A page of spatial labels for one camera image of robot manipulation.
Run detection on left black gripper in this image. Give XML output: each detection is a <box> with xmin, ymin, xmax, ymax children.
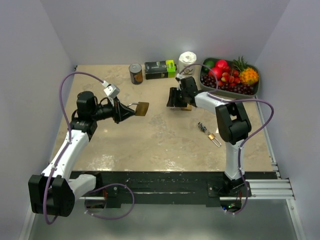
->
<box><xmin>91</xmin><ymin>96</ymin><xmax>136</xmax><ymax>124</ymax></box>

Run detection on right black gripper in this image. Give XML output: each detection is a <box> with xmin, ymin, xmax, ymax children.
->
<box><xmin>166</xmin><ymin>87</ymin><xmax>188</xmax><ymax>108</ymax></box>

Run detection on large brass padlock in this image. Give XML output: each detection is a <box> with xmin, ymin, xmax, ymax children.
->
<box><xmin>180</xmin><ymin>104</ymin><xmax>192</xmax><ymax>111</ymax></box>

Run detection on keychain with dark beads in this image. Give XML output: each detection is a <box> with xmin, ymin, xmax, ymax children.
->
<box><xmin>197</xmin><ymin>122</ymin><xmax>210</xmax><ymax>135</ymax></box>

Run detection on small brass padlock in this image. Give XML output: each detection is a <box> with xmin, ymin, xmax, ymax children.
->
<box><xmin>208</xmin><ymin>133</ymin><xmax>222</xmax><ymax>148</ymax></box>

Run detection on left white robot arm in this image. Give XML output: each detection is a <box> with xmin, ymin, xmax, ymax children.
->
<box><xmin>28</xmin><ymin>91</ymin><xmax>136</xmax><ymax>217</ymax></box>

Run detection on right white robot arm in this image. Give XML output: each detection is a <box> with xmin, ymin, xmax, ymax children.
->
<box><xmin>166</xmin><ymin>75</ymin><xmax>252</xmax><ymax>197</ymax></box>

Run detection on black and green box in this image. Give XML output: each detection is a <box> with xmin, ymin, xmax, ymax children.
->
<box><xmin>144</xmin><ymin>60</ymin><xmax>177</xmax><ymax>80</ymax></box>

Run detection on dark grape bunch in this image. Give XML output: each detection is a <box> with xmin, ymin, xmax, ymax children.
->
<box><xmin>199</xmin><ymin>74</ymin><xmax>257</xmax><ymax>98</ymax></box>

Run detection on dark tin can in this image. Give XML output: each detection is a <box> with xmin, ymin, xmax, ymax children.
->
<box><xmin>128</xmin><ymin>63</ymin><xmax>143</xmax><ymax>85</ymax></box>

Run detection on white paper cup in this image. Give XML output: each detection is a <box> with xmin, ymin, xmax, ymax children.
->
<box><xmin>178</xmin><ymin>51</ymin><xmax>197</xmax><ymax>77</ymax></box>

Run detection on green lime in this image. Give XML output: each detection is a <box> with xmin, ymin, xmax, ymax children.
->
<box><xmin>202</xmin><ymin>60</ymin><xmax>215</xmax><ymax>73</ymax></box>

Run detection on red apple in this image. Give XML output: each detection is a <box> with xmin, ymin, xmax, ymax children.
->
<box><xmin>208</xmin><ymin>59</ymin><xmax>229</xmax><ymax>80</ymax></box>

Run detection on grey fruit tray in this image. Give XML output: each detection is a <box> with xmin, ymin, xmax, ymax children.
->
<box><xmin>199</xmin><ymin>57</ymin><xmax>260</xmax><ymax>99</ymax></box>

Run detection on orange pineapple toy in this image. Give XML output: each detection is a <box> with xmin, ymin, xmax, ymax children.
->
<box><xmin>232</xmin><ymin>56</ymin><xmax>259</xmax><ymax>86</ymax></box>

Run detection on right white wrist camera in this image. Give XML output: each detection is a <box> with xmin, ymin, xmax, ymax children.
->
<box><xmin>175</xmin><ymin>73</ymin><xmax>185</xmax><ymax>82</ymax></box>

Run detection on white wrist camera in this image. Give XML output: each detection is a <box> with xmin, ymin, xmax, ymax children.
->
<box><xmin>175</xmin><ymin>73</ymin><xmax>185</xmax><ymax>82</ymax></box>
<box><xmin>103</xmin><ymin>84</ymin><xmax>120</xmax><ymax>99</ymax></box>

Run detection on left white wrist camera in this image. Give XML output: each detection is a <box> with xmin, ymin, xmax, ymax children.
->
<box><xmin>103</xmin><ymin>84</ymin><xmax>120</xmax><ymax>99</ymax></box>

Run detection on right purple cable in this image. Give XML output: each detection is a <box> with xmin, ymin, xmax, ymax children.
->
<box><xmin>176</xmin><ymin>63</ymin><xmax>275</xmax><ymax>216</ymax></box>

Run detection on purple cable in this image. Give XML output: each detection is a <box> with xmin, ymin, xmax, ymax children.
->
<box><xmin>176</xmin><ymin>63</ymin><xmax>275</xmax><ymax>216</ymax></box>
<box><xmin>42</xmin><ymin>71</ymin><xmax>110</xmax><ymax>225</ymax></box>

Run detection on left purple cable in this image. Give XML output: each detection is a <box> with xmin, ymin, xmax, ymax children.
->
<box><xmin>42</xmin><ymin>71</ymin><xmax>110</xmax><ymax>225</ymax></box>

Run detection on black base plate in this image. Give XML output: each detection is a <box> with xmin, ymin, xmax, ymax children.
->
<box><xmin>69</xmin><ymin>170</ymin><xmax>278</xmax><ymax>209</ymax></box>

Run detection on aluminium rail frame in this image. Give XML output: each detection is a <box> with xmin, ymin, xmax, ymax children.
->
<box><xmin>20</xmin><ymin>101</ymin><xmax>298</xmax><ymax>240</ymax></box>

